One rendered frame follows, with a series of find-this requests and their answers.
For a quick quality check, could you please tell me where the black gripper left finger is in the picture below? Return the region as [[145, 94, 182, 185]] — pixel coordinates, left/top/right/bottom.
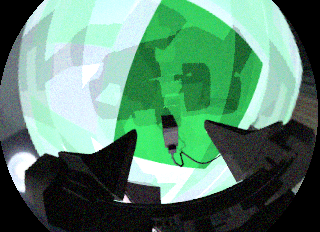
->
[[57, 129, 137, 201]]

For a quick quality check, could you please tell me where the black cooling fan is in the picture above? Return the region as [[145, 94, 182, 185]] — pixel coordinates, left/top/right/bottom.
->
[[248, 125, 257, 131]]

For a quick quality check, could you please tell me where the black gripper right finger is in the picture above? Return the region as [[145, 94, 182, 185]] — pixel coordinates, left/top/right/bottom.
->
[[204, 120, 284, 183]]

